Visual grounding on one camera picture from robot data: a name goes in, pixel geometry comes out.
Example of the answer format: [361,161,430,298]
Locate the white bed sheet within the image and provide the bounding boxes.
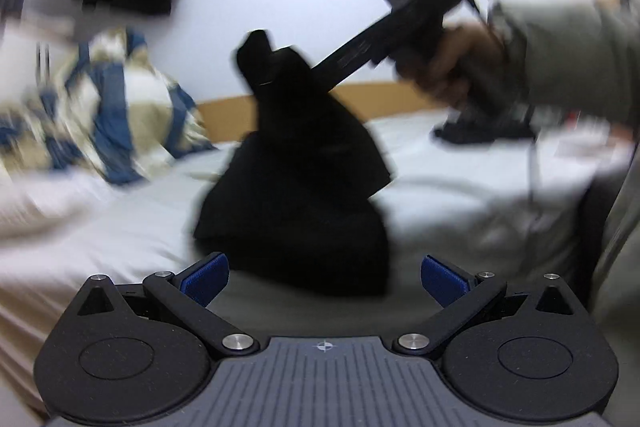
[0,112,626,408]

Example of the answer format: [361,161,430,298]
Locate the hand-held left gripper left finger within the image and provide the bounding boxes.
[67,251,261,358]

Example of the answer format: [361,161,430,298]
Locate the wooden headboard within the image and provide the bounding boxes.
[196,79,453,144]

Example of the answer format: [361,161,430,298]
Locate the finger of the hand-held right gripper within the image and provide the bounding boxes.
[310,14,391,94]

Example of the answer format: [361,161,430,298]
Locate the blue beige checkered duvet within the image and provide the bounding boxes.
[0,27,217,188]

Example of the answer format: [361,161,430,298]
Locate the black pants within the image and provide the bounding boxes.
[194,29,394,299]

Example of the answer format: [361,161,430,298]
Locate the person's right forearm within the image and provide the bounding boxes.
[487,0,640,128]

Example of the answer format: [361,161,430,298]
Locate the person's grey clothing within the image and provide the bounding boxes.
[589,164,640,323]

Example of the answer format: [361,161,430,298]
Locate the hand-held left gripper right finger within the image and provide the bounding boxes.
[393,253,576,356]

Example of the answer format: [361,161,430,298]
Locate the black folded clothes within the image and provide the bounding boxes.
[432,109,538,146]

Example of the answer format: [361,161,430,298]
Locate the person's right hand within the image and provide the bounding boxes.
[395,24,507,111]

